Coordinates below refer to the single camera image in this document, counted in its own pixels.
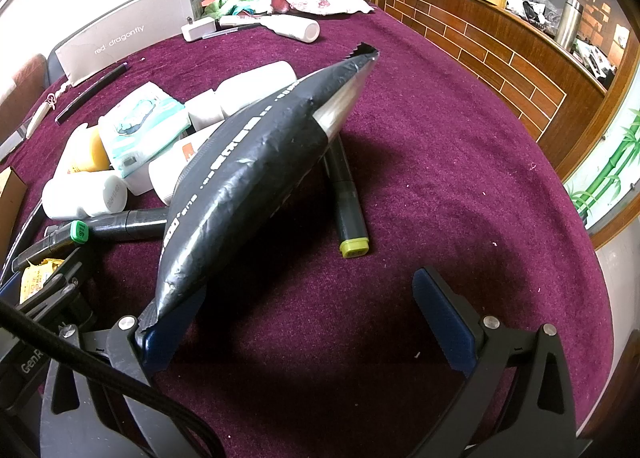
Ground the pink floral cloth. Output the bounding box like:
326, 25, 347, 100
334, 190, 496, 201
270, 0, 376, 16

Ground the bamboo print panel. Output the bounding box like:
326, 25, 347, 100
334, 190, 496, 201
562, 108, 640, 234

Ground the cardboard box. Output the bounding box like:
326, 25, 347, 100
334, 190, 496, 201
0, 167, 28, 239

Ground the white charger plug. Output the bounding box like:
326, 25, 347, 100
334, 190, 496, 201
181, 15, 217, 43

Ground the wet wipes pack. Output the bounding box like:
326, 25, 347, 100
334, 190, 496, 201
97, 82, 193, 176

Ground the white key fob with cord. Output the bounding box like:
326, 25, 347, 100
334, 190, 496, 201
25, 80, 71, 139

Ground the brown armchair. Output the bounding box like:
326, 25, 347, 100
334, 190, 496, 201
0, 54, 50, 104

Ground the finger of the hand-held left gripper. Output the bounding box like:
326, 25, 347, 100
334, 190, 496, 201
12, 262, 86, 320
20, 287, 98, 340

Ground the dark marker green cap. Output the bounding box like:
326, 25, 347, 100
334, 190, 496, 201
11, 220, 91, 273

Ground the steel thermos flask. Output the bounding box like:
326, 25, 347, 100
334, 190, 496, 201
554, 0, 585, 51

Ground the small white plastic bottle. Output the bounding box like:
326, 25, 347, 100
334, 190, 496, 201
41, 172, 129, 220

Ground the black braided cable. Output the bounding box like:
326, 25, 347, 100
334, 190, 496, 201
0, 295, 226, 458

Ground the dark marker yellow-green cap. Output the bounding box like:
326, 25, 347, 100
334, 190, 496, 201
322, 133, 372, 259

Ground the white bottle orange label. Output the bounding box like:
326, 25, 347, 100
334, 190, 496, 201
148, 120, 226, 206

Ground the yellow snack packet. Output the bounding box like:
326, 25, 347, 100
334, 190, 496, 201
20, 258, 65, 304

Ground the white lotion bottle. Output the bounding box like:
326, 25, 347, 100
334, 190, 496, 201
260, 17, 321, 44

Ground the large white plastic bottle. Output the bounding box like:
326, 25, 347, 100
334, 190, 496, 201
215, 60, 299, 119

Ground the yellow cup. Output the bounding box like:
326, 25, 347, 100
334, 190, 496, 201
52, 122, 96, 177

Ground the short white plastic bottle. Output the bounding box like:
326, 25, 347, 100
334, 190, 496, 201
185, 89, 224, 132

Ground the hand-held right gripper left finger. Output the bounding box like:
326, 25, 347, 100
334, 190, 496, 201
40, 287, 223, 458

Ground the grey shoe box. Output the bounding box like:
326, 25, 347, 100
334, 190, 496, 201
54, 0, 203, 87

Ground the white pen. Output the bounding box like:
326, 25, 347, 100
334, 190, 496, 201
202, 23, 263, 40

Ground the green cloth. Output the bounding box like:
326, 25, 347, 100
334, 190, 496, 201
202, 0, 266, 19

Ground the black marker purple cap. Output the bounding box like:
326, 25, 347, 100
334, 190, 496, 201
54, 62, 130, 125

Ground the black foil snack bag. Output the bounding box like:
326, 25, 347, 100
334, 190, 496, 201
152, 43, 381, 334

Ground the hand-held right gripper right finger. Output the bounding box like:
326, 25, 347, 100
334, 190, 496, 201
412, 267, 593, 458

